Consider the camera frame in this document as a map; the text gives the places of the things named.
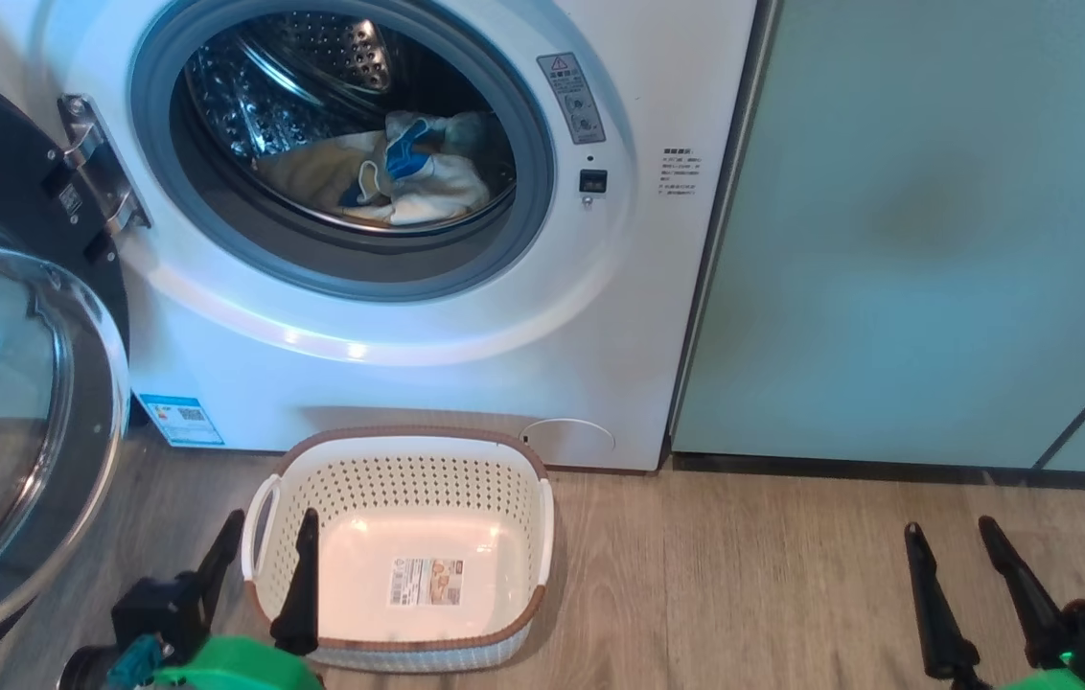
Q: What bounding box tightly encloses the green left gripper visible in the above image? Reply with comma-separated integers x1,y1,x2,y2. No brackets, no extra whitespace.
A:
154,508,326,690

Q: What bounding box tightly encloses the dark round washing machine door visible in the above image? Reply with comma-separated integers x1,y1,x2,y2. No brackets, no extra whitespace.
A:
0,57,134,690

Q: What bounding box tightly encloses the white and blue garment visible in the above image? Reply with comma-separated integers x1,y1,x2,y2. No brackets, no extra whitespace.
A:
356,109,497,229

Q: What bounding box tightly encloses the basket product label sticker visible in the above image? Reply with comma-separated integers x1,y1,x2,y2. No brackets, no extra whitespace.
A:
386,558,466,608

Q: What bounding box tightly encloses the white perforated laundry basket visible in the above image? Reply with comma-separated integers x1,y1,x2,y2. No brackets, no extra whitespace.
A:
241,425,557,673

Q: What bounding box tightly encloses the white front-load washing machine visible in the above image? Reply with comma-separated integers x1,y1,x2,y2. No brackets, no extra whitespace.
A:
0,0,760,473

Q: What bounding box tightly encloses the metal door hinge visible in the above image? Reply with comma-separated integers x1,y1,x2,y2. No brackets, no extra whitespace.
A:
58,92,153,238

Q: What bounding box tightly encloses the blue energy label sticker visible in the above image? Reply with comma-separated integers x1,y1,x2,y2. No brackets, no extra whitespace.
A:
137,392,226,449

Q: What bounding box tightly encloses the wide pale cabinet front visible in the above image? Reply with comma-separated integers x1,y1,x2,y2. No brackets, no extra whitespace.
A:
672,0,1085,472

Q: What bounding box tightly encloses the grey warning label sticker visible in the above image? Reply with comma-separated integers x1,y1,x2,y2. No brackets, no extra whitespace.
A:
536,52,608,146

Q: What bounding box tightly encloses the teal cable connector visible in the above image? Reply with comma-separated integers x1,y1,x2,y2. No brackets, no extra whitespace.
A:
105,632,166,690

